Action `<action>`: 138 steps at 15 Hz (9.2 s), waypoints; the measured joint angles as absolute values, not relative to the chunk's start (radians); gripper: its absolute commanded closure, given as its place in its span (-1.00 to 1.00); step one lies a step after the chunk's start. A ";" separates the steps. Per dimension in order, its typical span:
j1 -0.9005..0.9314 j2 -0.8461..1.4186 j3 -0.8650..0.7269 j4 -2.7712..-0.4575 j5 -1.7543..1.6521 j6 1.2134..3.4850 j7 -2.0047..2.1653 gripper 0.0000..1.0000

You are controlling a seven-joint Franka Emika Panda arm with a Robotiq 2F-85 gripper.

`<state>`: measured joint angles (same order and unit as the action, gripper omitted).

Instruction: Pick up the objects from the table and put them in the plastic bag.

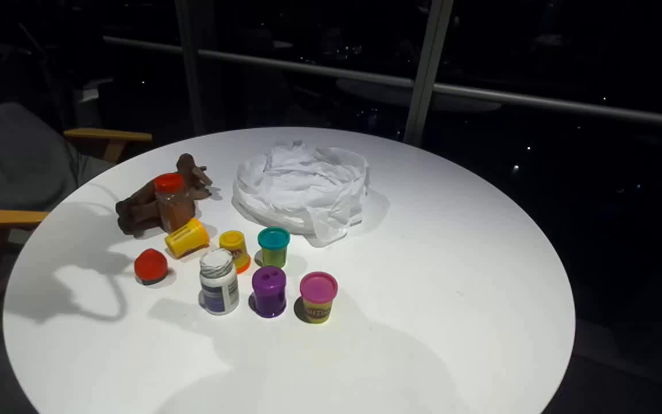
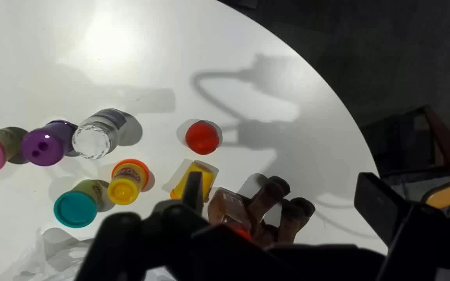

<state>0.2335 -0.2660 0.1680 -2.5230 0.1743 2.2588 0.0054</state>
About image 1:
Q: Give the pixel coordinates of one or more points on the yellow dough can pink lid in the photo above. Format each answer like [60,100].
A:
[317,294]

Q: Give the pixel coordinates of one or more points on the purple dough can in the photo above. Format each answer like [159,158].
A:
[269,291]

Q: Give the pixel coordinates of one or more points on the white pill bottle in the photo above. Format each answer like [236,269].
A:
[220,283]

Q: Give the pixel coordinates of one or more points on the yellow plastic tub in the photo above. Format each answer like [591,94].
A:
[186,238]

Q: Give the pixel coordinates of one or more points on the brown spice jar red lid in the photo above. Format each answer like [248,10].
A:
[174,201]

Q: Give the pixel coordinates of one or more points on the white plastic bag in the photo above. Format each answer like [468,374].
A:
[304,186]

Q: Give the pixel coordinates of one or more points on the red toy ball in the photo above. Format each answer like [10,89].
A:
[150,266]

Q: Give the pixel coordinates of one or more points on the brown plush moose toy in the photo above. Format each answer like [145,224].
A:
[137,211]

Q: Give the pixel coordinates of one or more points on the grey metal railing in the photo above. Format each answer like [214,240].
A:
[499,92]

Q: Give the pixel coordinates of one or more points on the grey armchair wooden arms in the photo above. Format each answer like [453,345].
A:
[10,161]

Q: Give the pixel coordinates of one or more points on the grey window frame post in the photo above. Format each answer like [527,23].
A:
[191,61]
[428,69]

